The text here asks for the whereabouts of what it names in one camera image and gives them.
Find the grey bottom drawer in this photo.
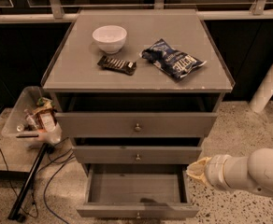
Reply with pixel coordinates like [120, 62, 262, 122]
[77, 164, 198, 219]

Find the grey drawer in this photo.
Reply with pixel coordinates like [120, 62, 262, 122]
[73, 137, 201, 164]
[55, 94, 219, 138]
[77, 164, 198, 219]

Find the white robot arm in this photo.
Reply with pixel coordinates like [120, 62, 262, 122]
[186, 148, 273, 198]

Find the grey wooden drawer cabinet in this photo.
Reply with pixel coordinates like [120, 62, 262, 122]
[40, 8, 236, 173]

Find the grey middle drawer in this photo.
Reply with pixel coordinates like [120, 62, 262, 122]
[73, 137, 201, 164]

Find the grey top drawer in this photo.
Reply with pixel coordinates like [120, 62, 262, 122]
[55, 94, 219, 138]

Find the blue kettle chips bag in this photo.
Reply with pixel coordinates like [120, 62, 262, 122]
[141, 39, 206, 80]

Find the black candy bar wrapper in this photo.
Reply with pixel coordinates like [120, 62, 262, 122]
[97, 56, 137, 76]

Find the white ceramic bowl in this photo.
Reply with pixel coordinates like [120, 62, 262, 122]
[93, 25, 127, 54]

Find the brown labelled bottle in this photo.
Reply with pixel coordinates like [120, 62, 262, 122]
[34, 107, 56, 132]

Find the black tripod leg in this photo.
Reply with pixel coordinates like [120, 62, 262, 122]
[7, 143, 50, 220]

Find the clear plastic bin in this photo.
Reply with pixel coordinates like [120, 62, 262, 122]
[2, 86, 62, 148]

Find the white metal railing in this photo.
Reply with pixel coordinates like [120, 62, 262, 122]
[0, 0, 273, 24]

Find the white diagonal post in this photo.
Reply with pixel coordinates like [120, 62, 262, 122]
[249, 64, 273, 113]

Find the black floor cable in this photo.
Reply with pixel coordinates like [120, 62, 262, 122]
[0, 126, 39, 219]

